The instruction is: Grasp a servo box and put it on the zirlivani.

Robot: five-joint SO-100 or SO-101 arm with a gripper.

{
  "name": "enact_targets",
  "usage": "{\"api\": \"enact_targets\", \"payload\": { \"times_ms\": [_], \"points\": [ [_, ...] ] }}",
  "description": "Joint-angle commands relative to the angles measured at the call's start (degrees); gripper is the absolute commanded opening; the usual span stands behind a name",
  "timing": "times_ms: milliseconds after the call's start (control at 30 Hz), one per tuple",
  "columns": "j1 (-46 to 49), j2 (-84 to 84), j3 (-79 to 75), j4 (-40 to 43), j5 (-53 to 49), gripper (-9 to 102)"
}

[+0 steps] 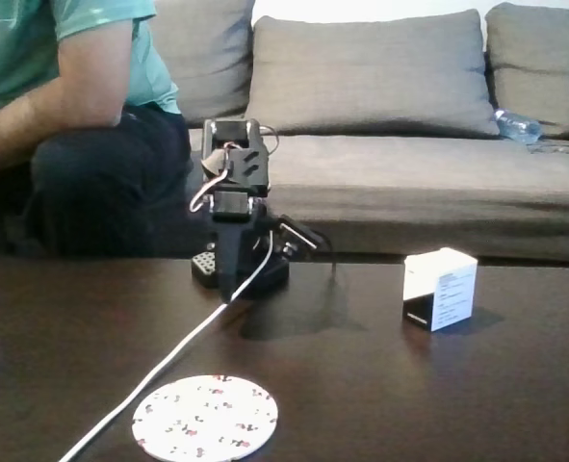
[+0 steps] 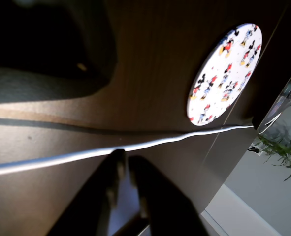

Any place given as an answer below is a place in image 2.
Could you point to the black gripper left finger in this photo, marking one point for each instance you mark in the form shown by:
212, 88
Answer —
91, 196

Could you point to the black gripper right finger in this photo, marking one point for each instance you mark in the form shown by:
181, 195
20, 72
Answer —
165, 201

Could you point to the green potted plant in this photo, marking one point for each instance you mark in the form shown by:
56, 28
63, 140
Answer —
280, 148

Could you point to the round cartoon print coaster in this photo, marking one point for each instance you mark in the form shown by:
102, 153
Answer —
224, 73

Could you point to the glossy dark screen panel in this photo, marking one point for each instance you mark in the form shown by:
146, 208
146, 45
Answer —
290, 96

